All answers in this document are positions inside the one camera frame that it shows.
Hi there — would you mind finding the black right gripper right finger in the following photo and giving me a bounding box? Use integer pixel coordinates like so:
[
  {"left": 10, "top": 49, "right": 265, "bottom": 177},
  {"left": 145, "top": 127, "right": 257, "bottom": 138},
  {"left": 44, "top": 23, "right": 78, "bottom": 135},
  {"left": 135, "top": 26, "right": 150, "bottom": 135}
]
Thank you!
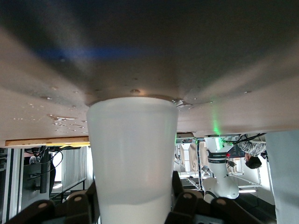
[{"left": 164, "top": 171, "right": 264, "bottom": 224}]

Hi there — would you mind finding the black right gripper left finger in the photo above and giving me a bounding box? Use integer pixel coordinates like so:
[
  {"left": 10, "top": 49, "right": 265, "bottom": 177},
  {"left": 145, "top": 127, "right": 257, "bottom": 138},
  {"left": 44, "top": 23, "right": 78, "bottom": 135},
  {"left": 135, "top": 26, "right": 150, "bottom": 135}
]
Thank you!
[{"left": 0, "top": 181, "right": 101, "bottom": 224}]

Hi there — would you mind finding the translucent sauce bottle orange cap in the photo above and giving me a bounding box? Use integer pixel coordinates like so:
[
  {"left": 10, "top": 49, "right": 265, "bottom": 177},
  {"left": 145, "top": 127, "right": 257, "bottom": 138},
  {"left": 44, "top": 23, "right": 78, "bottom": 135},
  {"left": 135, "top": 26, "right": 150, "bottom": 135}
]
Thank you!
[{"left": 86, "top": 97, "right": 179, "bottom": 224}]

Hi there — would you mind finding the black stand pole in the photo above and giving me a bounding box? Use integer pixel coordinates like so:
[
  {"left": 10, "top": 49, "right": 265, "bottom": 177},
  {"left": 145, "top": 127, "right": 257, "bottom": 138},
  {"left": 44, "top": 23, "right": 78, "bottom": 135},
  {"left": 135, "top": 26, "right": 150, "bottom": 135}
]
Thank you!
[{"left": 39, "top": 146, "right": 50, "bottom": 194}]

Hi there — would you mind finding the white slatted screen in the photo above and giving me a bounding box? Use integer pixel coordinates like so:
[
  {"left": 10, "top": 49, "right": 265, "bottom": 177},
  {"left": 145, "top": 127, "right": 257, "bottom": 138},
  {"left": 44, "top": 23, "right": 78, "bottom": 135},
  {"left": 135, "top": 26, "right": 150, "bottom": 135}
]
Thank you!
[{"left": 61, "top": 146, "right": 92, "bottom": 193}]

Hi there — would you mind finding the beige hanging cloth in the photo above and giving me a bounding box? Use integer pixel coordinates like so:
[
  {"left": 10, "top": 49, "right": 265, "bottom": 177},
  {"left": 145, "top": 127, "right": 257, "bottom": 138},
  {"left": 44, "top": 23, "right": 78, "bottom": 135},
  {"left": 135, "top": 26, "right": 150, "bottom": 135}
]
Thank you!
[{"left": 188, "top": 142, "right": 199, "bottom": 173}]

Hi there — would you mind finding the person in patterned sweater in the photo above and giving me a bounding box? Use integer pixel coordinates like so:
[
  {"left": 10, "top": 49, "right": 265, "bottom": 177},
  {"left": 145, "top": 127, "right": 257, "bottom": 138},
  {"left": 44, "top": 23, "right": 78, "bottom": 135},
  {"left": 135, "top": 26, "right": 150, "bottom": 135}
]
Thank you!
[{"left": 238, "top": 139, "right": 268, "bottom": 170}]

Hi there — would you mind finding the white upright panel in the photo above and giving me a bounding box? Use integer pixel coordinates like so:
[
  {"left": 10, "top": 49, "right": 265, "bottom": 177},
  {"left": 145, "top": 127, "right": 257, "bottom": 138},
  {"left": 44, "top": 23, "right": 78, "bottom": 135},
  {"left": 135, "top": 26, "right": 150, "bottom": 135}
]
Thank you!
[{"left": 265, "top": 131, "right": 299, "bottom": 224}]

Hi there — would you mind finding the brown table cover sheet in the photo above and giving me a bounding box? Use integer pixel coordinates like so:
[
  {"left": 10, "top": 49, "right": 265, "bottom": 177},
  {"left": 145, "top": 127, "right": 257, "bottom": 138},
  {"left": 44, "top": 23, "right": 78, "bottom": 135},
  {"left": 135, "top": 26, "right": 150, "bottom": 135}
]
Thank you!
[{"left": 0, "top": 0, "right": 299, "bottom": 143}]

